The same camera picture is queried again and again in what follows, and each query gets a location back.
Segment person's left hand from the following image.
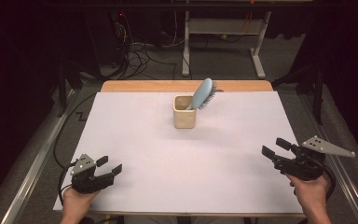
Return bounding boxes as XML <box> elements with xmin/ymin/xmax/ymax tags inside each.
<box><xmin>61</xmin><ymin>187</ymin><xmax>101</xmax><ymax>222</ymax></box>

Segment light blue hairbrush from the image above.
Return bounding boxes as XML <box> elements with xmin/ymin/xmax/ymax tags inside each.
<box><xmin>186</xmin><ymin>77</ymin><xmax>217</xmax><ymax>111</ymax></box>

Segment white metal stand frame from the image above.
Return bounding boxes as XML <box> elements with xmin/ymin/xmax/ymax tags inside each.
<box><xmin>181</xmin><ymin>10</ymin><xmax>273</xmax><ymax>79</ymax></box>

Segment long black floor cable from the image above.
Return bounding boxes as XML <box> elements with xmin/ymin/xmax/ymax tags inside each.
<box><xmin>52</xmin><ymin>92</ymin><xmax>98</xmax><ymax>171</ymax></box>

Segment dark computer case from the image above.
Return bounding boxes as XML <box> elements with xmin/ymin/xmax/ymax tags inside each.
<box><xmin>85</xmin><ymin>10</ymin><xmax>130</xmax><ymax>78</ymax></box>

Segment orange cable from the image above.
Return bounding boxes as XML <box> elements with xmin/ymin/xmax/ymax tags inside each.
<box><xmin>242</xmin><ymin>10</ymin><xmax>255</xmax><ymax>35</ymax></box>

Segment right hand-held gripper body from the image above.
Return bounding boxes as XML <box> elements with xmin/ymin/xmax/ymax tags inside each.
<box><xmin>272</xmin><ymin>134</ymin><xmax>357</xmax><ymax>182</ymax></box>

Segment person's right hand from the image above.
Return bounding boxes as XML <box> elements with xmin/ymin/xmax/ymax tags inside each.
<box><xmin>285</xmin><ymin>172</ymin><xmax>331</xmax><ymax>217</ymax></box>

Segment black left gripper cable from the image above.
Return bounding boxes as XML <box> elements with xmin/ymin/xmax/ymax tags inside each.
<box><xmin>57</xmin><ymin>160</ymin><xmax>79</xmax><ymax>207</ymax></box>

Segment aluminium floor rail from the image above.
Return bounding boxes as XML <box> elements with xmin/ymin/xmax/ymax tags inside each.
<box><xmin>299</xmin><ymin>92</ymin><xmax>358</xmax><ymax>224</ymax></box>
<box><xmin>0</xmin><ymin>88</ymin><xmax>76</xmax><ymax>224</ymax></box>

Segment black metal stand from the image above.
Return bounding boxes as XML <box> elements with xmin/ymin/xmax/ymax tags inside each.
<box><xmin>271</xmin><ymin>62</ymin><xmax>328</xmax><ymax>126</ymax></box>
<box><xmin>56</xmin><ymin>62</ymin><xmax>84</xmax><ymax>119</ymax></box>

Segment beige square cup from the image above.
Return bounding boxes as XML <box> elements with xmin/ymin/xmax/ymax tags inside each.
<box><xmin>172</xmin><ymin>94</ymin><xmax>198</xmax><ymax>130</ymax></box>

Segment tangle of black floor cables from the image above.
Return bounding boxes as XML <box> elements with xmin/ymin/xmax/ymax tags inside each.
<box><xmin>115</xmin><ymin>12</ymin><xmax>187</xmax><ymax>80</ymax></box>

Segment white table cover sheet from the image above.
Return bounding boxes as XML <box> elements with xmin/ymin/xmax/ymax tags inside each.
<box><xmin>52</xmin><ymin>91</ymin><xmax>306</xmax><ymax>216</ymax></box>

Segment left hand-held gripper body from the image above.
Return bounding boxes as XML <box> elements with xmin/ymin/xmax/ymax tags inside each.
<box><xmin>70</xmin><ymin>153</ymin><xmax>117</xmax><ymax>195</ymax></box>

